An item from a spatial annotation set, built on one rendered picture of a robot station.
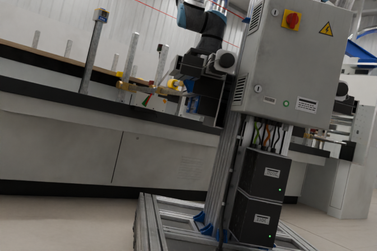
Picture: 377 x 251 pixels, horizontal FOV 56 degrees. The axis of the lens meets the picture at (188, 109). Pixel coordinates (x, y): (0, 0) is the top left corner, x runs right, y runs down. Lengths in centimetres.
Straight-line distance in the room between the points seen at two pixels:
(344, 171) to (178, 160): 208
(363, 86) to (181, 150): 230
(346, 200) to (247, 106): 320
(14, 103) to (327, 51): 158
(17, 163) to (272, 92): 163
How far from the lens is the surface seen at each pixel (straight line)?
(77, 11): 992
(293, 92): 137
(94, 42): 224
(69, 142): 246
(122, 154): 265
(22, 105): 213
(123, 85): 232
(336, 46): 147
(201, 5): 184
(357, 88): 439
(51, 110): 218
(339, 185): 435
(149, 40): 1081
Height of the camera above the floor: 68
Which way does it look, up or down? 2 degrees up
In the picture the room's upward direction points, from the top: 13 degrees clockwise
